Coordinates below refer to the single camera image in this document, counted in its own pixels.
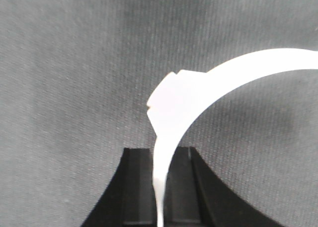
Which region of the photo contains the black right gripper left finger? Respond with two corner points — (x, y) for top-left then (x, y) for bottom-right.
(81, 148), (157, 227)

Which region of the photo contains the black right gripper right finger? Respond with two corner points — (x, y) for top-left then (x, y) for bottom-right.
(164, 147), (280, 227)

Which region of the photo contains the white curved PVC pipe clamp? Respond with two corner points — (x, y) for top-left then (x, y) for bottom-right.
(147, 48), (318, 227)

